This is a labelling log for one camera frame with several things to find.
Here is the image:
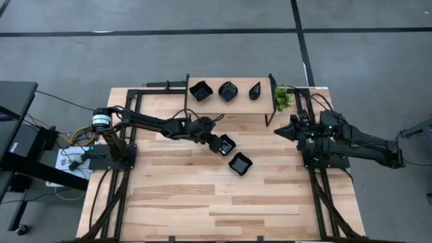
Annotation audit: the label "black floor cable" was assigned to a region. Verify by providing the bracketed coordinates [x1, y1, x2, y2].
[395, 130, 432, 167]

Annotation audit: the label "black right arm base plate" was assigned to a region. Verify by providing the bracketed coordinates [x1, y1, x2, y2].
[300, 141, 352, 169]

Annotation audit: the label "white printed paper sheet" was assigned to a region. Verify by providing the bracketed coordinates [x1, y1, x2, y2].
[55, 146, 92, 180]

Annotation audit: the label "yellow coiled cable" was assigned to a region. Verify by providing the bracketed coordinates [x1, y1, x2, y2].
[59, 125, 97, 146]

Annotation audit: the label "grey metal stand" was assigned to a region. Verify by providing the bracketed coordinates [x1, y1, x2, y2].
[400, 116, 432, 140]

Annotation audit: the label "black thin table leg frame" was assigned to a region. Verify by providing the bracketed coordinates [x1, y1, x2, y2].
[183, 73, 191, 117]

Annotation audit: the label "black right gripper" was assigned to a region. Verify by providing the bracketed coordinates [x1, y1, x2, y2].
[273, 113, 321, 151]

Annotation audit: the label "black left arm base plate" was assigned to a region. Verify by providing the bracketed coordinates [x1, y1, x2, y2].
[88, 143, 138, 171]

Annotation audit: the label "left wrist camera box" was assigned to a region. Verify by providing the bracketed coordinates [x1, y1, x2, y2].
[173, 117, 190, 135]

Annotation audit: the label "black desk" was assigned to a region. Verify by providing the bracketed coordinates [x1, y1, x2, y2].
[0, 80, 90, 203]

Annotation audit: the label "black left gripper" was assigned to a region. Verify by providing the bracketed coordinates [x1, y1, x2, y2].
[187, 116, 227, 154]

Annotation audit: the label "black aluminium frame rails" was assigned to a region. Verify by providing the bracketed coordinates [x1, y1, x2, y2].
[80, 88, 142, 241]

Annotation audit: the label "light wooden table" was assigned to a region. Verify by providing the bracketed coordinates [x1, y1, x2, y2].
[185, 77, 275, 115]

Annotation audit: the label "black thin metal strut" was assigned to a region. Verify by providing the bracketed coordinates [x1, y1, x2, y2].
[264, 73, 278, 128]

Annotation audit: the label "black square dish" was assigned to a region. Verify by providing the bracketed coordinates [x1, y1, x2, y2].
[227, 151, 254, 177]

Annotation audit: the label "black table frame rail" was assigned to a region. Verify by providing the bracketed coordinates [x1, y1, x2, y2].
[293, 88, 365, 241]

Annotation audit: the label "black computer box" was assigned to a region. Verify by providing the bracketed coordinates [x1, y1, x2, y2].
[8, 123, 50, 162]

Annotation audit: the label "black computer tower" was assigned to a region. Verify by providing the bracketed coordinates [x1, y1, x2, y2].
[144, 80, 188, 90]

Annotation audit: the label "green plant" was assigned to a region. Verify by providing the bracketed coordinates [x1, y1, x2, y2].
[274, 86, 294, 113]

